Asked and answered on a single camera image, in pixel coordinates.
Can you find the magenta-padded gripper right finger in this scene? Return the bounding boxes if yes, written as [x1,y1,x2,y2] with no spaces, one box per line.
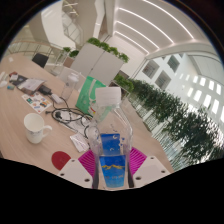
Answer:
[128,146,174,189]

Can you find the open grey booklet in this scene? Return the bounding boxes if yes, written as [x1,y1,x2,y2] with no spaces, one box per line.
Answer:
[17,78,46,96]

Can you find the black chair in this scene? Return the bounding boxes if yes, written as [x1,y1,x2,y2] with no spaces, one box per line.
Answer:
[31,53,50,69]

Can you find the row of green hedge plants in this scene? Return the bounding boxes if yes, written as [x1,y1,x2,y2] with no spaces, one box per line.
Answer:
[128,78,224,168]

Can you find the clear blue-labelled water bottle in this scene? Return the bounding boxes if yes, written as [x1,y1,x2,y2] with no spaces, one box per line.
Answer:
[87,86,134,191]

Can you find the white chair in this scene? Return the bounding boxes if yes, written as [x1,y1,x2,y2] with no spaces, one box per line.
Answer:
[57,65,86,91]

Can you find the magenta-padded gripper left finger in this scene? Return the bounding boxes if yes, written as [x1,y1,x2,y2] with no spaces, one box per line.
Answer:
[57,148,98,189]

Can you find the green plants atop cabinet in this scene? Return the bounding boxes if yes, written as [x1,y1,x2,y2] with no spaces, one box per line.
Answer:
[86,37,130,64]

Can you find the clear shaker bottle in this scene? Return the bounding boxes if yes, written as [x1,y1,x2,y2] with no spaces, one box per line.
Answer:
[60,72,81,102]

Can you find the white printed mug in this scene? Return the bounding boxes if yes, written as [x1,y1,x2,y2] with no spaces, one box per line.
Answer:
[23,112,53,145]

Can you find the low planter with plants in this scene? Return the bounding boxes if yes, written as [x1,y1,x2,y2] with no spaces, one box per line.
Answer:
[113,73,135,94]

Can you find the black power adapter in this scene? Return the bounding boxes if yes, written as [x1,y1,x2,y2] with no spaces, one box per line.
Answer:
[38,84,53,96]

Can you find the colourful sticker sheet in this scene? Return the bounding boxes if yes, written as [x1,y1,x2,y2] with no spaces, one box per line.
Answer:
[21,91,54,114]

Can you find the white cabinet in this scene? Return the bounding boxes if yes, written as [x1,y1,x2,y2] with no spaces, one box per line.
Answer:
[69,42,129,87]

